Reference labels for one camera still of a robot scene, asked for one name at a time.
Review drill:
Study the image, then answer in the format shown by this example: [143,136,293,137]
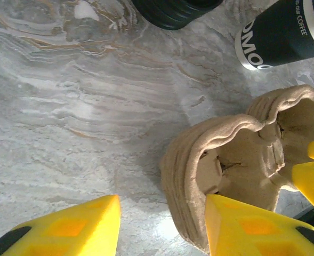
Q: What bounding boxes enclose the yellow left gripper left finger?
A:
[0,194,122,256]

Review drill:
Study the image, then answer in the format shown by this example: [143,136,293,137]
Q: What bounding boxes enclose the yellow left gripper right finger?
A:
[204,194,314,256]

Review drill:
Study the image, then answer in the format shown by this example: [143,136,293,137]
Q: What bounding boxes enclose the brown pulp cup carrier stack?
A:
[159,84,314,253]

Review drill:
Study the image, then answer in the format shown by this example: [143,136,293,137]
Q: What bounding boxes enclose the black white paper cup stack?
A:
[234,0,314,71]

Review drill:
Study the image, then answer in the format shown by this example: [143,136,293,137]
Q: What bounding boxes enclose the black cup lid stack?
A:
[131,0,224,30]

